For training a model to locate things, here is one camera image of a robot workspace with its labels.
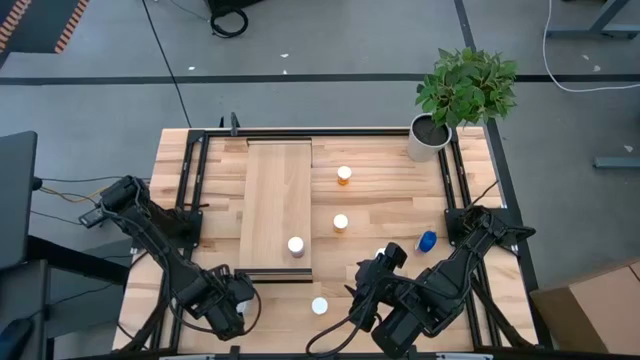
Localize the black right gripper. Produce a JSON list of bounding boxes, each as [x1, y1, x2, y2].
[[343, 243, 416, 332]]

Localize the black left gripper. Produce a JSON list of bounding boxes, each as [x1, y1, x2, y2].
[[192, 267, 257, 341]]

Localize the clear bottle blue cap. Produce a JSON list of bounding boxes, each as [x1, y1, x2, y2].
[[413, 229, 439, 255]]

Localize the black power adapter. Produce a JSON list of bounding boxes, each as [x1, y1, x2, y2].
[[78, 206, 109, 230]]

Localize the dark grey desk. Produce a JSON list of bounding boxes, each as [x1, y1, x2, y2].
[[0, 233, 132, 360]]

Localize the green plant white pot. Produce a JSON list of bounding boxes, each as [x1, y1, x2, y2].
[[407, 46, 520, 163]]

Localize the brown cardboard box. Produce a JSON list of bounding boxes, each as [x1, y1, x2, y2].
[[529, 258, 640, 357]]

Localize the dark blue chair part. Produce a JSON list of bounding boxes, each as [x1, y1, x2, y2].
[[0, 317, 34, 360]]

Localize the black monitor panel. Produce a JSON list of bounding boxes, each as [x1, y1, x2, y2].
[[0, 130, 40, 271]]

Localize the grey floor bar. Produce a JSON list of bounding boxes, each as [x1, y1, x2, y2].
[[593, 156, 640, 170]]

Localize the black equipment base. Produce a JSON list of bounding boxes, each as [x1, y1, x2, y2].
[[206, 0, 266, 14]]

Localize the dark mat orange striped edges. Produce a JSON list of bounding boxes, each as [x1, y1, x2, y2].
[[0, 0, 91, 55]]

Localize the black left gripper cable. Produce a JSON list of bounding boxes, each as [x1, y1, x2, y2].
[[167, 287, 263, 337]]

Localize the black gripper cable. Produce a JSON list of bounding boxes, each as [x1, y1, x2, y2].
[[167, 287, 263, 337], [305, 292, 384, 359]]

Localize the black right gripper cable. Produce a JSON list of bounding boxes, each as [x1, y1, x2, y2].
[[305, 292, 384, 359]]

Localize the wooden shelf black frame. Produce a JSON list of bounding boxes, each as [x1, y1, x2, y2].
[[233, 135, 315, 285]]

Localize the black aluminium table frame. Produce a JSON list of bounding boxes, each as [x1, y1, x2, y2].
[[112, 125, 555, 360]]

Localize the black clamp mount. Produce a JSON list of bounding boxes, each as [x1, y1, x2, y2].
[[218, 111, 242, 138]]

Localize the yellow cable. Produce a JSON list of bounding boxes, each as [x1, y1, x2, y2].
[[38, 184, 110, 205]]

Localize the thin black floor cable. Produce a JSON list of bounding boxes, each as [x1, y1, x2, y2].
[[141, 0, 192, 127]]

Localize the coiled black cable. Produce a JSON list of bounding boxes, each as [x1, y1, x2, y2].
[[209, 6, 250, 40]]

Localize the white floor cable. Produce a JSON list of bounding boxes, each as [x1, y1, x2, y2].
[[542, 0, 640, 94]]

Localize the grey desk leg frame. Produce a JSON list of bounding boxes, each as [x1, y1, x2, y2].
[[544, 0, 640, 41]]

